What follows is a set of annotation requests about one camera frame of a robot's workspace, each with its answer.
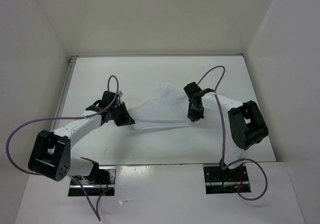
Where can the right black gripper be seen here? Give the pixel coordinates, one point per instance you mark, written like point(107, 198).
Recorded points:
point(194, 116)

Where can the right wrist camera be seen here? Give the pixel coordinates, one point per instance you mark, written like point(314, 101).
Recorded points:
point(205, 91)

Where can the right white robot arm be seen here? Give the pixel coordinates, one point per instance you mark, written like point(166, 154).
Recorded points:
point(246, 123)

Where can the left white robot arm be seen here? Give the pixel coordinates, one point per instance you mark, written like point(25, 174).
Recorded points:
point(51, 154)

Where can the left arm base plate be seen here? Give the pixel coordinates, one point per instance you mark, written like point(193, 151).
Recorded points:
point(102, 184)

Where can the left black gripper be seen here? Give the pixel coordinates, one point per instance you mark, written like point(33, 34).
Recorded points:
point(125, 118)

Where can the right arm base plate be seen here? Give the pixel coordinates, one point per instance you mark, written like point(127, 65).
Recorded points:
point(218, 181)

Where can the white skirt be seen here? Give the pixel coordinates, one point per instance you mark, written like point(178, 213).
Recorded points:
point(168, 110)

